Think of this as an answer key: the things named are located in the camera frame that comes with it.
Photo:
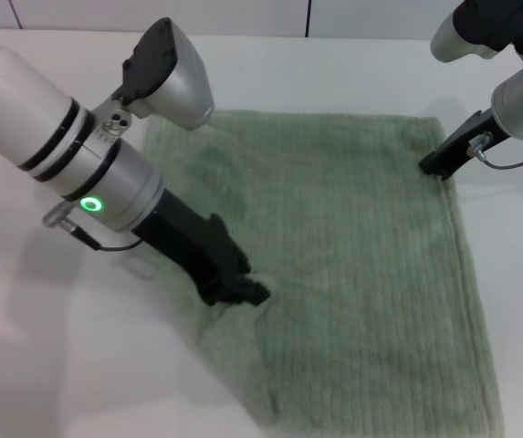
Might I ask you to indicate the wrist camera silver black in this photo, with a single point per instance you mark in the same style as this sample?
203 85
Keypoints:
174 77
480 27

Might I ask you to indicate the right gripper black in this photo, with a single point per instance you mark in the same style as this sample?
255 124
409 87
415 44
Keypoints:
466 143

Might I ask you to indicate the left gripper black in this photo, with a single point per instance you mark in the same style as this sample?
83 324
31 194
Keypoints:
197 251

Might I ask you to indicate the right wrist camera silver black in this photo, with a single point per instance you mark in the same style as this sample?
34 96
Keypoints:
480 27

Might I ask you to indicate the black vertical wall strip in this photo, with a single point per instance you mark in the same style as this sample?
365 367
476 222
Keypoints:
308 16

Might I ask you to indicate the green terry towel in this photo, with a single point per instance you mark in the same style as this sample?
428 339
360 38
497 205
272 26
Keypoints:
357 255

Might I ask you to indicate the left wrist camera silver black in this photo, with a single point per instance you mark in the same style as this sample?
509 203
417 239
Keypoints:
174 77

